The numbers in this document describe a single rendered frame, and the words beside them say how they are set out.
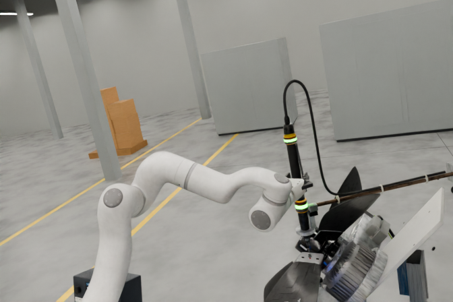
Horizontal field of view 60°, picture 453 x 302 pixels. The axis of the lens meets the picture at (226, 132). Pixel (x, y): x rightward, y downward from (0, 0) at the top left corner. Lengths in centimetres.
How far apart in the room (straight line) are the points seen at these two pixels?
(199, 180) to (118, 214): 25
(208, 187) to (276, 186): 20
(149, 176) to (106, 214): 17
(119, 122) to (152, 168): 836
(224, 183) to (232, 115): 786
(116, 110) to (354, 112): 536
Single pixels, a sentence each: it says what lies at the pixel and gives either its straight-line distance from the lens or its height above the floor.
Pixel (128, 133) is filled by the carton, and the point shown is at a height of 50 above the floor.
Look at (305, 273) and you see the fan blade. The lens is 148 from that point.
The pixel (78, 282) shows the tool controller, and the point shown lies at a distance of 172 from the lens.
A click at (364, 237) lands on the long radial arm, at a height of 112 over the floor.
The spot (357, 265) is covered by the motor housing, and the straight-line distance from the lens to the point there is 155.
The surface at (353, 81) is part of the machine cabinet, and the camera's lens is 690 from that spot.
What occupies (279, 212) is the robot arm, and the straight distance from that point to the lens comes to 116.
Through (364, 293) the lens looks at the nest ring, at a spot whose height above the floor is 109.
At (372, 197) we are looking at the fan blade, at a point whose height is 142.
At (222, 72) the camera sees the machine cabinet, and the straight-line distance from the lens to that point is 890.
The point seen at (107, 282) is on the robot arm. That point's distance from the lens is 125.
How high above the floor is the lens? 200
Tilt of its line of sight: 12 degrees down
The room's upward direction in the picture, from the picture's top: 11 degrees counter-clockwise
